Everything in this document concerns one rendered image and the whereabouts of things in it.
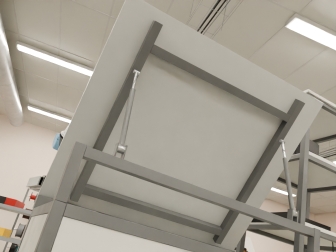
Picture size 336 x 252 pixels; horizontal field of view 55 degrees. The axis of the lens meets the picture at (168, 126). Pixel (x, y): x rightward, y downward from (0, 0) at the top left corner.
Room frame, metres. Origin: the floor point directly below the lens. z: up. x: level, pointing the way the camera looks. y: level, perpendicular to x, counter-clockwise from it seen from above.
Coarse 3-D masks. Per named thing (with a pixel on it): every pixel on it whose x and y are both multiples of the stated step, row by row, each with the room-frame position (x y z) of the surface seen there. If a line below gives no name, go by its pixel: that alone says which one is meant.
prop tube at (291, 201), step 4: (284, 160) 1.52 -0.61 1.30; (284, 164) 1.52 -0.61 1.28; (284, 168) 1.51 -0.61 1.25; (284, 172) 1.51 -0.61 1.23; (288, 172) 1.50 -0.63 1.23; (288, 176) 1.49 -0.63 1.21; (288, 180) 1.49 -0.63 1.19; (288, 184) 1.49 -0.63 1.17; (288, 188) 1.48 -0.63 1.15; (288, 192) 1.48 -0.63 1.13; (288, 196) 1.48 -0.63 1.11; (292, 196) 1.47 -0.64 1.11; (288, 200) 1.48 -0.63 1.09; (292, 200) 1.46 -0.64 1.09; (292, 204) 1.46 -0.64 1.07; (296, 212) 1.45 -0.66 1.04
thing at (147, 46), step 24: (144, 48) 1.18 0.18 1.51; (192, 72) 1.27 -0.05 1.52; (120, 96) 1.31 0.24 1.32; (240, 96) 1.38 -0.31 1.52; (288, 120) 1.51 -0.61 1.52; (96, 144) 1.44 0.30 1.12; (264, 168) 1.67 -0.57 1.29; (72, 192) 1.60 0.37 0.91; (96, 192) 1.61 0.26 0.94; (240, 192) 1.79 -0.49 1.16; (168, 216) 1.77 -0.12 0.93; (216, 240) 1.94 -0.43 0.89
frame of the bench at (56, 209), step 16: (48, 208) 1.10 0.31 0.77; (64, 208) 1.06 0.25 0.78; (80, 208) 1.08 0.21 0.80; (48, 224) 1.05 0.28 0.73; (96, 224) 1.11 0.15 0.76; (112, 224) 1.13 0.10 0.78; (128, 224) 1.15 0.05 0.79; (48, 240) 1.06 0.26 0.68; (160, 240) 1.20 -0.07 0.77; (176, 240) 1.22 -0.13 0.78; (192, 240) 1.25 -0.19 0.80
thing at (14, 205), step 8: (0, 200) 4.71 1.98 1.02; (8, 200) 4.73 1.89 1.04; (16, 200) 4.73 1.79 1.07; (0, 208) 5.02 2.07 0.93; (8, 208) 4.65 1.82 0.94; (16, 208) 4.66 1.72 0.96; (0, 232) 4.74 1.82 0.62; (8, 232) 4.97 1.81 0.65; (8, 240) 4.67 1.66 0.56; (16, 240) 4.68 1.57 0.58
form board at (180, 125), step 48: (192, 48) 1.24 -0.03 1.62; (96, 96) 1.33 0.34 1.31; (144, 96) 1.36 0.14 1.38; (192, 96) 1.39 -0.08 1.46; (288, 96) 1.46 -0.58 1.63; (144, 144) 1.52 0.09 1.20; (192, 144) 1.56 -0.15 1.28; (240, 144) 1.60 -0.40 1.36; (288, 144) 1.65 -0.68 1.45; (48, 192) 1.61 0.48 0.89; (144, 192) 1.70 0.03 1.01
